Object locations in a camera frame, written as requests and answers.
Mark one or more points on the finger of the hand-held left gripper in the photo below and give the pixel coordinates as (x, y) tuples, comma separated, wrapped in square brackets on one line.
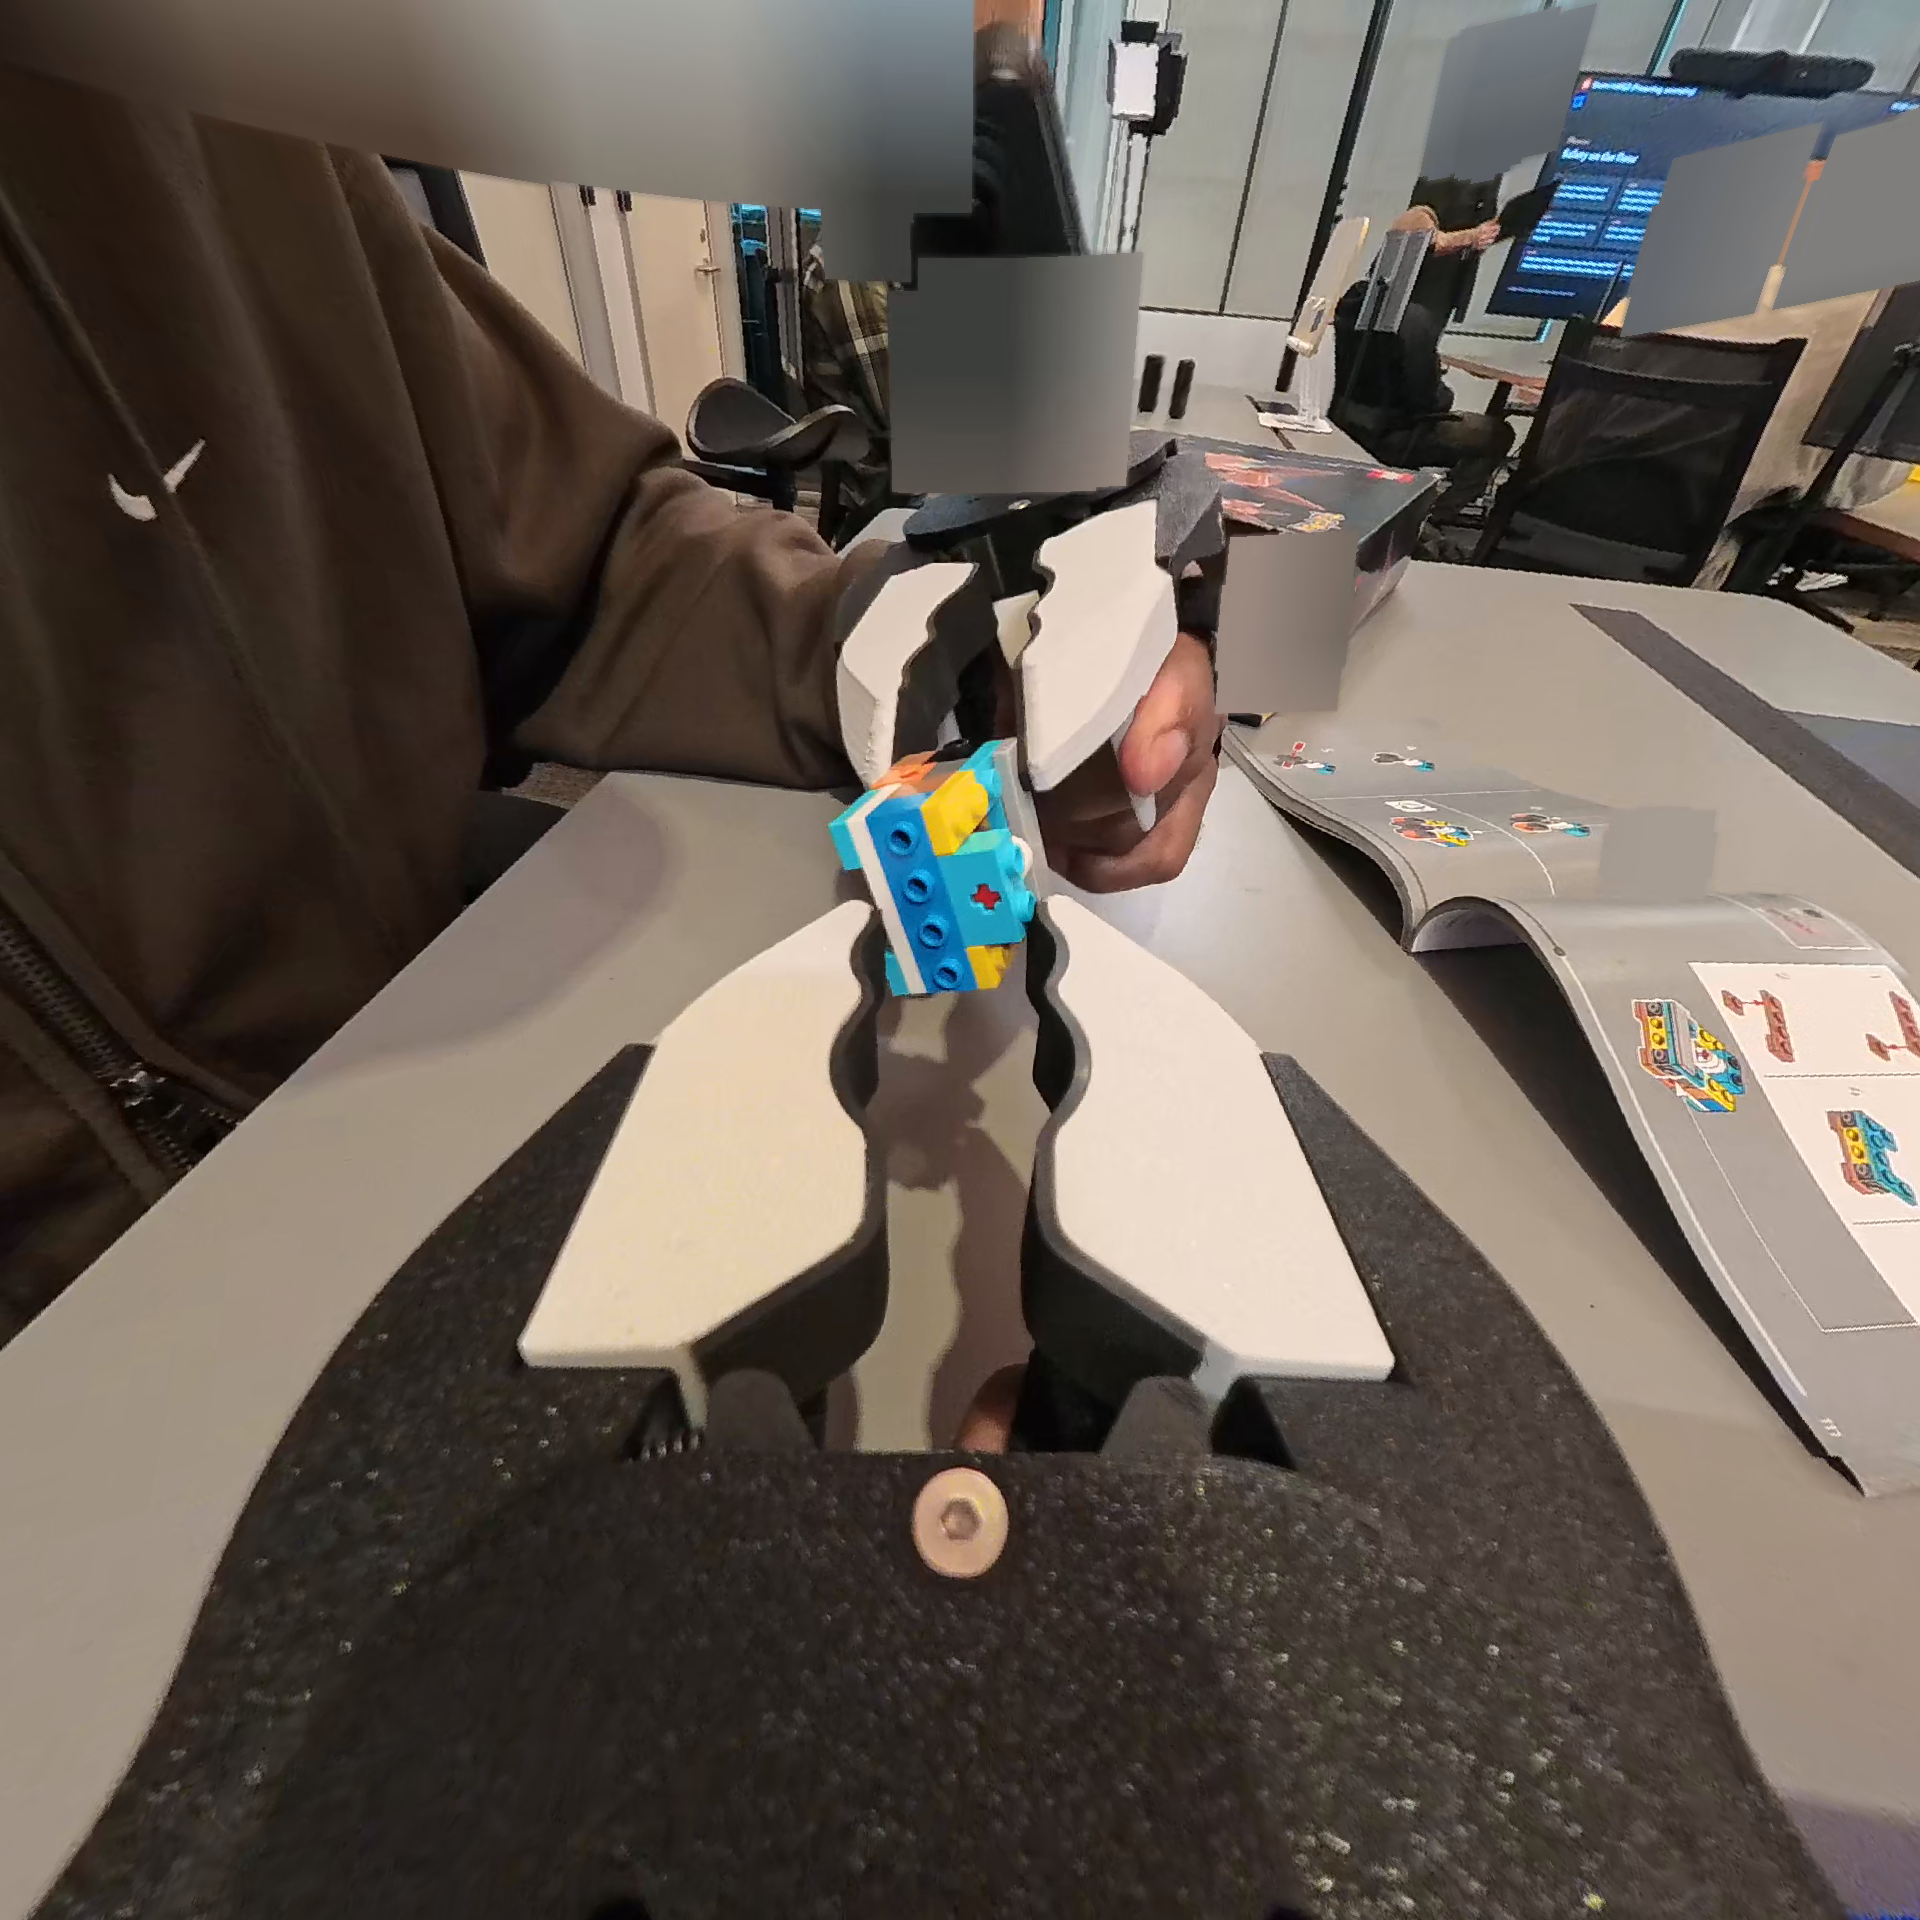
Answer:
[(1105, 645), (892, 659)]

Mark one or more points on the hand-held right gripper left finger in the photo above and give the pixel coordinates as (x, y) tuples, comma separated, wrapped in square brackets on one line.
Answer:
[(721, 1185)]

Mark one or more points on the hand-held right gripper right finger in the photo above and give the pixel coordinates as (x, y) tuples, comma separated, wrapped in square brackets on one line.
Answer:
[(1216, 1201)]

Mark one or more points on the blue yellow brick model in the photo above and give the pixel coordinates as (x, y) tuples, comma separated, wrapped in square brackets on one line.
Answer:
[(922, 889)]

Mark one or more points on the person's left forearm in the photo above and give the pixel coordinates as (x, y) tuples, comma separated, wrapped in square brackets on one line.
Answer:
[(689, 634)]

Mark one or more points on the grey desk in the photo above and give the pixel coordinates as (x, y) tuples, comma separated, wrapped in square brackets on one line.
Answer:
[(1499, 1279)]

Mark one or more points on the person's left hand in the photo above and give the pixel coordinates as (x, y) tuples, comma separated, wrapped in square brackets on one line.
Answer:
[(1170, 778)]

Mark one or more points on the black cylinder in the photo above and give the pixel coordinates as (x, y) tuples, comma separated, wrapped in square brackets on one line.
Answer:
[(1157, 387), (1182, 387)]

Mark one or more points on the dark toy brick set box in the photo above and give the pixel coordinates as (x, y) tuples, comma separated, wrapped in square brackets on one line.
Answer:
[(1354, 496)]

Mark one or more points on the white stand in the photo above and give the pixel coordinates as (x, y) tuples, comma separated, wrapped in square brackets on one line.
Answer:
[(1322, 331)]

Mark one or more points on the black saddle chair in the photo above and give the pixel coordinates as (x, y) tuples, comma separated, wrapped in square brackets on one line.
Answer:
[(765, 433)]

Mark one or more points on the grey instruction booklet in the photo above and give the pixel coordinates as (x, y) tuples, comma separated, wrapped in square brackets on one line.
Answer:
[(1499, 864)]

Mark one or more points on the black mesh office chair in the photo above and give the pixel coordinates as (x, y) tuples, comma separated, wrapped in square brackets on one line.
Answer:
[(1636, 449)]

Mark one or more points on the studio light panel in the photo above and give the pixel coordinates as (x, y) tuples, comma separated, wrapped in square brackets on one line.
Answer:
[(1152, 79)]

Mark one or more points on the white cabinet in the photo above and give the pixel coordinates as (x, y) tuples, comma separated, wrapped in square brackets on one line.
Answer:
[(598, 286)]

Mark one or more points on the computer monitor blue screen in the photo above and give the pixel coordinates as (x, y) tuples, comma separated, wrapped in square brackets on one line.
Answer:
[(1595, 209)]

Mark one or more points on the person's brown jacket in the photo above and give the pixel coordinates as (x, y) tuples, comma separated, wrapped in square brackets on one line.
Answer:
[(225, 598)]

